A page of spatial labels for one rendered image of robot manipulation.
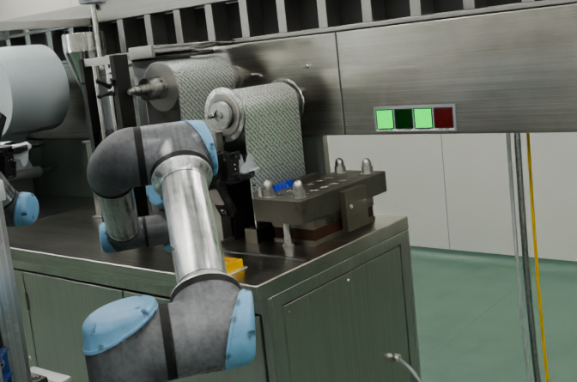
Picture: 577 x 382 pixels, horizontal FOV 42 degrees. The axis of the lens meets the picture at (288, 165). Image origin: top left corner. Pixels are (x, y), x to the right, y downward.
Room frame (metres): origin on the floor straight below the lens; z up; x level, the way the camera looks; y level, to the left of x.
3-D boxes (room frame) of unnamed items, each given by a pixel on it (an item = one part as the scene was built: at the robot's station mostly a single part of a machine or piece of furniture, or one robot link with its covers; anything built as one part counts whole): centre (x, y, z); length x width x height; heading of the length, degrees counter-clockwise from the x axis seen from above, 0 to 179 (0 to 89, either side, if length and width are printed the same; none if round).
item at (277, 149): (2.08, 0.03, 1.11); 0.23 x 0.01 x 0.18; 140
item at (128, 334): (1.10, 0.27, 0.98); 0.13 x 0.12 x 0.14; 101
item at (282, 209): (2.03, -0.09, 1.00); 0.40 x 0.16 x 0.06; 140
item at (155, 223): (1.77, 0.30, 1.01); 0.11 x 0.08 x 0.11; 101
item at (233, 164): (1.90, 0.18, 1.12); 0.12 x 0.08 x 0.09; 140
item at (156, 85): (2.17, 0.36, 1.34); 0.06 x 0.06 x 0.06; 50
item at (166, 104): (2.29, 0.26, 1.34); 0.25 x 0.14 x 0.14; 140
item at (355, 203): (1.99, -0.17, 0.97); 0.10 x 0.03 x 0.11; 140
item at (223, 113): (2.01, 0.16, 1.25); 0.07 x 0.02 x 0.07; 50
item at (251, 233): (2.08, 0.03, 0.92); 0.28 x 0.04 x 0.04; 140
